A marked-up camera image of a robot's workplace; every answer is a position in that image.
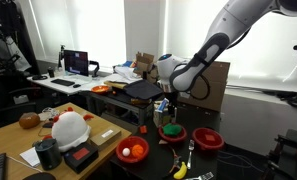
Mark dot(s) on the green plush object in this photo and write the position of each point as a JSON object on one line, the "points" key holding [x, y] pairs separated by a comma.
{"points": [[172, 129]]}

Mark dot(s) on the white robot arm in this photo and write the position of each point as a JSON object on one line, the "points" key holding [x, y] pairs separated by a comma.
{"points": [[232, 22]]}

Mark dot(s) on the small cardboard box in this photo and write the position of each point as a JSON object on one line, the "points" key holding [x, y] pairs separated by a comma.
{"points": [[161, 115]]}

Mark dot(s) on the middle red bowl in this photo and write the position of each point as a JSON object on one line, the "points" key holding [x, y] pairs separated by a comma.
{"points": [[173, 139]]}

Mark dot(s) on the red bowl with balls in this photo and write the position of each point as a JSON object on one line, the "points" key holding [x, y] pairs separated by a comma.
{"points": [[132, 149]]}

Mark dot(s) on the large cardboard box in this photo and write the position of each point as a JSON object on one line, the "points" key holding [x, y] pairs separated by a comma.
{"points": [[208, 90]]}

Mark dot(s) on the flat brown box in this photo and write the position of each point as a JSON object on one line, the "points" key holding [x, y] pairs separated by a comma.
{"points": [[106, 137]]}

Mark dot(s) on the red bowl with orange block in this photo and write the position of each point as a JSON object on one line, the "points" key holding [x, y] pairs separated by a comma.
{"points": [[198, 136]]}

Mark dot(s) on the black box red label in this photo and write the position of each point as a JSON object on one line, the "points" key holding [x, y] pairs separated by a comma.
{"points": [[80, 157]]}

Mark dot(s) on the small orange cube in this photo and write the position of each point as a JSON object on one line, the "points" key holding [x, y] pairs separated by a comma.
{"points": [[143, 129]]}

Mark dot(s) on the black orange pliers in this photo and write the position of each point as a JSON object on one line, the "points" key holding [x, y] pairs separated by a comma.
{"points": [[176, 161]]}

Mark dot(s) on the orange square block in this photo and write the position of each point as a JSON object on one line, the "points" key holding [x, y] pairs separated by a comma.
{"points": [[209, 137]]}

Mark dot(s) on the computer monitor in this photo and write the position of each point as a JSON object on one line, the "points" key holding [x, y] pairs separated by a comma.
{"points": [[76, 62]]}

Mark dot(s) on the black keyboard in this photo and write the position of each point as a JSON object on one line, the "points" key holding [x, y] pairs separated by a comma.
{"points": [[62, 82]]}

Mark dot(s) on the yellow banana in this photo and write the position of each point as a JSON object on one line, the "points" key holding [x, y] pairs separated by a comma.
{"points": [[181, 172]]}

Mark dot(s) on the white plush chicken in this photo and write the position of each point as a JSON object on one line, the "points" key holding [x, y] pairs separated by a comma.
{"points": [[69, 129]]}

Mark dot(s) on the wooden table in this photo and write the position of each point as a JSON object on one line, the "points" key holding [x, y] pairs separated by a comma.
{"points": [[14, 140]]}

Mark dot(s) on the black cylinder speaker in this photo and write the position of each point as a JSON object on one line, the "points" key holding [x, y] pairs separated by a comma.
{"points": [[48, 153]]}

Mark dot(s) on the brown football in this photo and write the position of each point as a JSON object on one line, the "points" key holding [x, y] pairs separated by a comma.
{"points": [[29, 120]]}

